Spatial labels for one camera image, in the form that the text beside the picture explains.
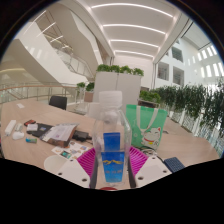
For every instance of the potted green plant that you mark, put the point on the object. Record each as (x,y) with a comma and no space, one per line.
(86,90)

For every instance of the green tote bag with cat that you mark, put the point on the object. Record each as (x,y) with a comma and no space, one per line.
(148,125)

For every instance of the black power adapter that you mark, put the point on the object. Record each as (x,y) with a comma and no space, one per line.
(81,135)

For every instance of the small red and black case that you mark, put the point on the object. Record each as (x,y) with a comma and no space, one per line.
(29,122)

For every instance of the white round cup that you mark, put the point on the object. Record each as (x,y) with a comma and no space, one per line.
(53,163)

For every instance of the white paper slip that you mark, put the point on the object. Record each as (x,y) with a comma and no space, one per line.
(20,105)

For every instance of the white planter box with plants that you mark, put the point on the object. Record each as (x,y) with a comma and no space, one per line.
(116,86)

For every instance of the glass railing with wooden handrail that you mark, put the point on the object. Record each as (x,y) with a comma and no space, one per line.
(33,91)

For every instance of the long green hedge row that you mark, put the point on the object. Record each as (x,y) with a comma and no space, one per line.
(193,100)

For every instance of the flat round red coaster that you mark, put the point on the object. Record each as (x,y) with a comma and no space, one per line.
(108,188)

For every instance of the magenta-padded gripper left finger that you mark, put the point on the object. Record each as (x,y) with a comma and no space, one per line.
(75,171)

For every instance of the black flat notebook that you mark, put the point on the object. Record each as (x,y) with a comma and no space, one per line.
(41,130)

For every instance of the small teal packet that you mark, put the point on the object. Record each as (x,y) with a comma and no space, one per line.
(31,140)

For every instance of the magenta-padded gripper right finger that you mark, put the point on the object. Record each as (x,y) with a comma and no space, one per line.
(150,170)

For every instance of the black office chair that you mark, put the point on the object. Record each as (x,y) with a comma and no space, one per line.
(58,102)

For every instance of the small white box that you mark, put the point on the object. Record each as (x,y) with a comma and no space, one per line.
(32,127)

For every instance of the ceiling strip lights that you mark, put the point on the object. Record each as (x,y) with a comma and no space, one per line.
(133,28)

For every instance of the sheet of colourful stickers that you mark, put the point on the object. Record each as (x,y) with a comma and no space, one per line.
(71,150)

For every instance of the clear bottle with blue label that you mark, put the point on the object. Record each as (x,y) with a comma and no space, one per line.
(111,133)

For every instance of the white oblong charger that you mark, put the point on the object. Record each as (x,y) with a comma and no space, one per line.
(10,127)

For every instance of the dark blue keyboard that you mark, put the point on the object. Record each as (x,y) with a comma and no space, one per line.
(174,164)

